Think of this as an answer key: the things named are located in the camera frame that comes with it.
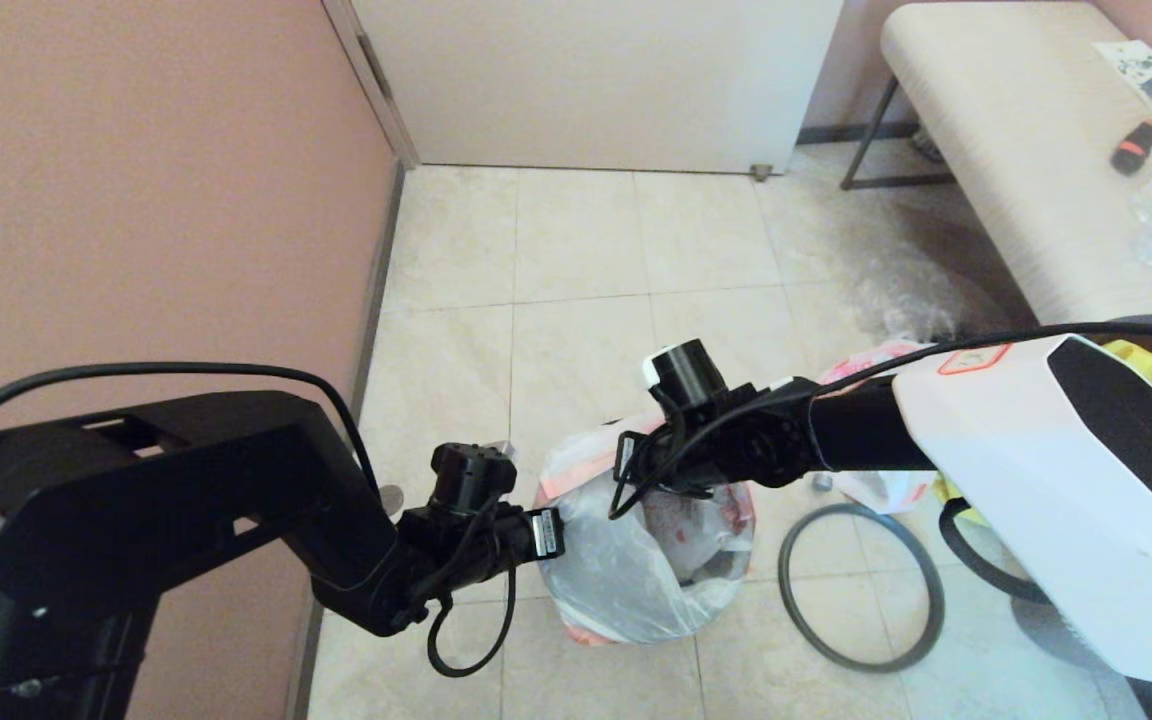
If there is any clear crumpled plastic bag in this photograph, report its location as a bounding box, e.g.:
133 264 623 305
851 250 1022 341

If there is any black metal table leg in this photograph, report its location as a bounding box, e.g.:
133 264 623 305
840 75 955 191

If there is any grey bin retaining ring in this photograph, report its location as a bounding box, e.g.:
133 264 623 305
779 503 945 673

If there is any black orange marker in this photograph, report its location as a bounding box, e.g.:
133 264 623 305
1111 120 1152 176

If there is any black white printed booklet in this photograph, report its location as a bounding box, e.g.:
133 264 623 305
1093 38 1152 119

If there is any white door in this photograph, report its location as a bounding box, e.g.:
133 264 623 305
349 0 845 176

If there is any bottle-filled white orange trash bag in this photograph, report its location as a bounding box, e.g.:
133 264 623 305
814 340 939 514

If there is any black round trash bin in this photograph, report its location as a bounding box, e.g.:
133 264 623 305
674 548 752 589

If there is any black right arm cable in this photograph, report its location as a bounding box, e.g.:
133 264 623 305
608 322 1152 606

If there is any grey door frame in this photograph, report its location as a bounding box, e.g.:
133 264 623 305
322 0 421 171

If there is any light wood table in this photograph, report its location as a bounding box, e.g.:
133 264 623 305
881 0 1152 326

